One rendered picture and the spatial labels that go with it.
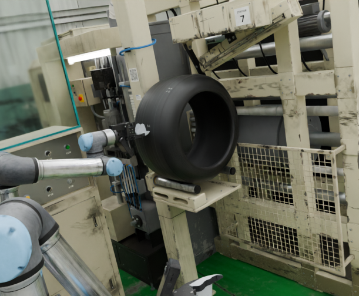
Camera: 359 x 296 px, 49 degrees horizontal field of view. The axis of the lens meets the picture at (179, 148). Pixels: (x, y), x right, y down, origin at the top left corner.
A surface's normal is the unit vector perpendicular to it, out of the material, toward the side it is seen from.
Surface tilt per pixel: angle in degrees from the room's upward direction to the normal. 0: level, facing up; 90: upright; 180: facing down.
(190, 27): 90
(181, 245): 90
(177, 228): 90
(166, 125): 75
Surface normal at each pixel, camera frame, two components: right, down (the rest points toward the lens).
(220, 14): -0.73, 0.30
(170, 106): -0.06, -0.25
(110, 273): 0.66, 0.07
